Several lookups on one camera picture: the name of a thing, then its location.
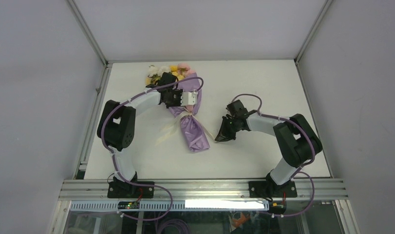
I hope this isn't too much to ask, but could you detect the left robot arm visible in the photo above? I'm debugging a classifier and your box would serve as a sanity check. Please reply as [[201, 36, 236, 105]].
[[96, 73, 184, 198]]

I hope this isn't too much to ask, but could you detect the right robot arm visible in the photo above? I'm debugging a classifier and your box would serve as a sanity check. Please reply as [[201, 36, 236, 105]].
[[214, 100, 323, 197]]

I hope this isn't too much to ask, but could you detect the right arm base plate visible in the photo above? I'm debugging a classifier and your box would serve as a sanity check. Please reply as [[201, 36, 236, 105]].
[[248, 180, 298, 198]]

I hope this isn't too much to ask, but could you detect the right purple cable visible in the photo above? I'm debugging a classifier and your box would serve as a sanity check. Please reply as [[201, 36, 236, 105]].
[[231, 94, 317, 217]]

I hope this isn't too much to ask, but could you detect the cream ribbon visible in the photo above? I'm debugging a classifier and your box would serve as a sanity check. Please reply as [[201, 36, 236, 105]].
[[155, 109, 215, 152]]

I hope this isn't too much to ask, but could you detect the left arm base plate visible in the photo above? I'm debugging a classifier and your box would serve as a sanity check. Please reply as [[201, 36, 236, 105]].
[[107, 180, 154, 199]]

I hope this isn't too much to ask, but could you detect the pink fake flower stem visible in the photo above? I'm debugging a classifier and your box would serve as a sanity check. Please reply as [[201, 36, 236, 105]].
[[177, 62, 196, 77]]

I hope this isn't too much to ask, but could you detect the purple cable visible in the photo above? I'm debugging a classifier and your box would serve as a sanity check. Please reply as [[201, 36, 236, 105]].
[[100, 76, 205, 221], [231, 94, 317, 217]]

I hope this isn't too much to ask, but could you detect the white led light bar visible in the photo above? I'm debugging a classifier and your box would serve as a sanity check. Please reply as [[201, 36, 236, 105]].
[[185, 199, 250, 209]]

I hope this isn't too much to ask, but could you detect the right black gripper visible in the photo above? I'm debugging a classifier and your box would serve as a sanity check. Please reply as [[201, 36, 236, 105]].
[[214, 117, 240, 144]]

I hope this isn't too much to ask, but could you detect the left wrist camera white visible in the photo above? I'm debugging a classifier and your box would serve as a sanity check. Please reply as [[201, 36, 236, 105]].
[[180, 91, 198, 106]]

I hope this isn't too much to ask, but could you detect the white fake flower stem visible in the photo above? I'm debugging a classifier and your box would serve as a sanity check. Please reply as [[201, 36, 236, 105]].
[[147, 65, 171, 79]]

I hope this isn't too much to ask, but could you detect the aluminium front rail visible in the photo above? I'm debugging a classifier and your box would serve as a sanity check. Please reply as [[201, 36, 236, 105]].
[[58, 178, 349, 201]]

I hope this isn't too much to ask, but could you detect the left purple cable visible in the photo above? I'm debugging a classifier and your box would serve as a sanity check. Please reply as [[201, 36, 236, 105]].
[[100, 76, 205, 221]]

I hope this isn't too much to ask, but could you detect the pink purple wrapping paper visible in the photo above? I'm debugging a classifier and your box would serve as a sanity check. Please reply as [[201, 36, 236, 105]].
[[166, 72, 210, 153]]

